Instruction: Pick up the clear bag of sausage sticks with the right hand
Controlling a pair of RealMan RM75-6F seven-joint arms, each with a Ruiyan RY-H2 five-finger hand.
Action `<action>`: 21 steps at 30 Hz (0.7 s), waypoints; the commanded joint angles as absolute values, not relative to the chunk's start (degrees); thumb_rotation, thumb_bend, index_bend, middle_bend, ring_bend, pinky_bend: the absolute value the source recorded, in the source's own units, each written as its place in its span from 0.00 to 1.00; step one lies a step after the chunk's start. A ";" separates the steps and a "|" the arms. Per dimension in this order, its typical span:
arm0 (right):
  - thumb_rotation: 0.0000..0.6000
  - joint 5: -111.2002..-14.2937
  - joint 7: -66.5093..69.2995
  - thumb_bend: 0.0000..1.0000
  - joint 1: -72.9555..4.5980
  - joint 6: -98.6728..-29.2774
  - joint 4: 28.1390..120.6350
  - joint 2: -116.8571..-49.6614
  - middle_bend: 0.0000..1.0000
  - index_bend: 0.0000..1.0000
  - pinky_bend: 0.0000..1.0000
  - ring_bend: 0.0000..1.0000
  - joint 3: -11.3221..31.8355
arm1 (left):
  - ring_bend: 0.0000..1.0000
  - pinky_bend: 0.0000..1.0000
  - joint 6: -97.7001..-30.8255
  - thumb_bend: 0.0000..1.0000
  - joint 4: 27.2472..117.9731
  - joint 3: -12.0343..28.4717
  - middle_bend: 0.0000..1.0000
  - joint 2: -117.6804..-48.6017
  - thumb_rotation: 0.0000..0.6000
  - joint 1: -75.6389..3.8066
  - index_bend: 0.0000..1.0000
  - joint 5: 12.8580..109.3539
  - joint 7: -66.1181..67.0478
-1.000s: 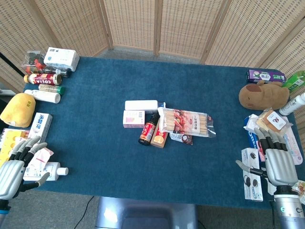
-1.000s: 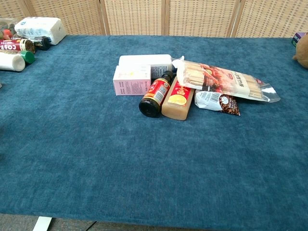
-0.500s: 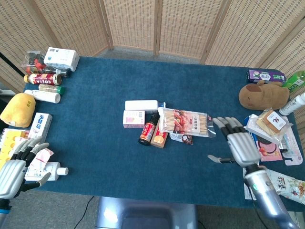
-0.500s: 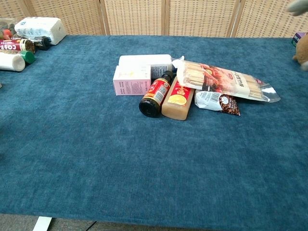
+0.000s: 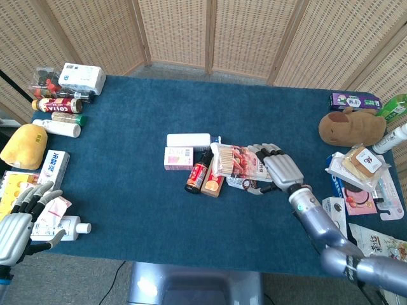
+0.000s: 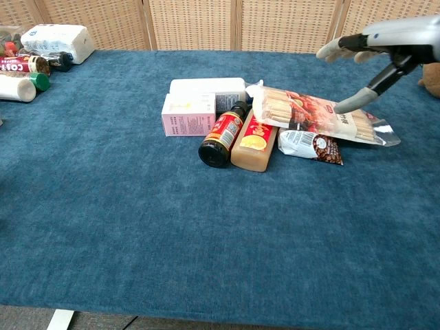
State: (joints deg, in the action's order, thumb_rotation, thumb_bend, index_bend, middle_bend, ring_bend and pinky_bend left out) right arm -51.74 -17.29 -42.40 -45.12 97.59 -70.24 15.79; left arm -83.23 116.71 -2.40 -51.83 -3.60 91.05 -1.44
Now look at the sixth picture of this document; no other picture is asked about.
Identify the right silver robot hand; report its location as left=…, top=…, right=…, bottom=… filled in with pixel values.
left=316, top=14, right=440, bottom=114

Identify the clear breadstick snack bag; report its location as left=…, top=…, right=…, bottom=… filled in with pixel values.
left=245, top=79, right=402, bottom=148

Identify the white coffee bean packet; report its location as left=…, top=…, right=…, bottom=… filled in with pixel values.
left=277, top=127, right=344, bottom=166

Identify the lemon tea bottle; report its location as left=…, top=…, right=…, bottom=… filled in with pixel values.
left=230, top=109, right=279, bottom=173

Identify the dark soy sauce bottle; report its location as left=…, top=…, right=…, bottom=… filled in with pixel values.
left=198, top=100, right=253, bottom=169

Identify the white tissue paper pack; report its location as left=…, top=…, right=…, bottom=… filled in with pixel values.
left=20, top=23, right=96, bottom=65

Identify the red coffee can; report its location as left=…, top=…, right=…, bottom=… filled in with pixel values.
left=0, top=54, right=52, bottom=76

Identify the white bottle beige cap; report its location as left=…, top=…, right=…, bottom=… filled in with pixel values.
left=0, top=74, right=37, bottom=103

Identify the clear bag of colourful items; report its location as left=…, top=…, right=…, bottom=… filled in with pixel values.
left=0, top=25, right=27, bottom=58

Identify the brown plush toy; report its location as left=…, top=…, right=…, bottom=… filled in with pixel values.
left=418, top=62, right=440, bottom=98

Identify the woven folding screen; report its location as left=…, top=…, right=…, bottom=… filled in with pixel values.
left=0, top=0, right=440, bottom=54

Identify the white rectangular box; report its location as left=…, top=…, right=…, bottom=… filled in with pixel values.
left=168, top=77, right=248, bottom=113

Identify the pink and white box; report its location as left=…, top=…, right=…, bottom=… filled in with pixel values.
left=161, top=91, right=217, bottom=138

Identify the blue velvet tablecloth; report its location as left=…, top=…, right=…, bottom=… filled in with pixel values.
left=0, top=49, right=440, bottom=327

